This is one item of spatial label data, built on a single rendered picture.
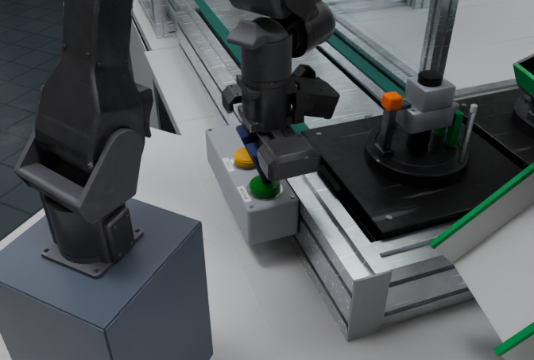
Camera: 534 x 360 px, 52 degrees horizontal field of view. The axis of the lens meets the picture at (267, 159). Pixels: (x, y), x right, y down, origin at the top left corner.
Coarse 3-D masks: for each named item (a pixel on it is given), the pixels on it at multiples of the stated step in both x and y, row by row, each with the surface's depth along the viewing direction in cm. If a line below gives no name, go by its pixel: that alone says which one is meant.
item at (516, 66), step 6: (522, 60) 45; (528, 60) 45; (516, 66) 44; (522, 66) 45; (528, 66) 45; (516, 72) 45; (522, 72) 44; (528, 72) 43; (516, 78) 46; (522, 78) 44; (528, 78) 43; (522, 84) 45; (528, 84) 44; (522, 90) 46; (528, 90) 44
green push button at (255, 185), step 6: (252, 180) 71; (258, 180) 71; (252, 186) 70; (258, 186) 70; (264, 186) 70; (270, 186) 70; (276, 186) 70; (252, 192) 70; (258, 192) 70; (264, 192) 70; (270, 192) 70; (276, 192) 70
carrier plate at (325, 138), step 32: (320, 128) 82; (352, 128) 82; (320, 160) 77; (352, 160) 75; (480, 160) 75; (352, 192) 69; (384, 192) 69; (416, 192) 69; (448, 192) 69; (480, 192) 69; (384, 224) 64; (416, 224) 65
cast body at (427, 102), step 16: (416, 80) 70; (432, 80) 68; (416, 96) 69; (432, 96) 68; (448, 96) 69; (400, 112) 71; (416, 112) 69; (432, 112) 70; (448, 112) 71; (416, 128) 70; (432, 128) 71
